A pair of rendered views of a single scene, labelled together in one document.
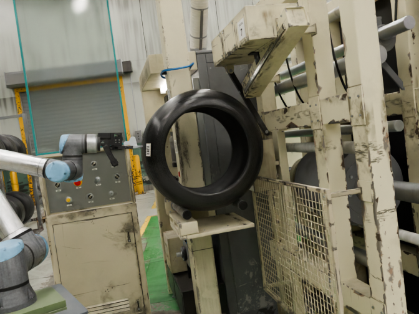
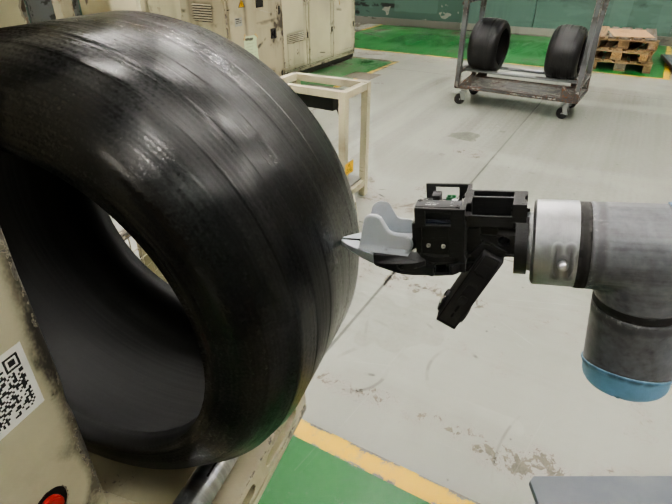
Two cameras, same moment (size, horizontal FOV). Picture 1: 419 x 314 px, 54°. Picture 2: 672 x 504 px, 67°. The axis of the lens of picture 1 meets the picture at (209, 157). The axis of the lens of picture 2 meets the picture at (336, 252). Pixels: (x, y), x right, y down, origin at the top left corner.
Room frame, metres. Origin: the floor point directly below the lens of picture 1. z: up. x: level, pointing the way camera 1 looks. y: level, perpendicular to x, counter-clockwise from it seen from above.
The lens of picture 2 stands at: (2.47, 0.60, 1.56)
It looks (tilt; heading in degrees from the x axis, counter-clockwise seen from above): 31 degrees down; 213
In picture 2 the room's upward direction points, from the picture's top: straight up
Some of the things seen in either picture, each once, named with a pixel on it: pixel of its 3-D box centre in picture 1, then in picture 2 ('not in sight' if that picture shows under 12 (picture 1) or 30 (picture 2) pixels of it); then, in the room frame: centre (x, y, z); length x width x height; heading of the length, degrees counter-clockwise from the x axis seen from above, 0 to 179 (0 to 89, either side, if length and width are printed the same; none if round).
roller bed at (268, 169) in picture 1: (257, 164); not in sight; (2.44, -0.28, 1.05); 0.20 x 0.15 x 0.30; 13
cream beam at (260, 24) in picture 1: (249, 39); not in sight; (2.08, -0.27, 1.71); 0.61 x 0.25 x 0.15; 13
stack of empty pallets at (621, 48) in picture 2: not in sight; (623, 48); (-6.70, -0.12, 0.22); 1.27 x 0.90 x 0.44; 3
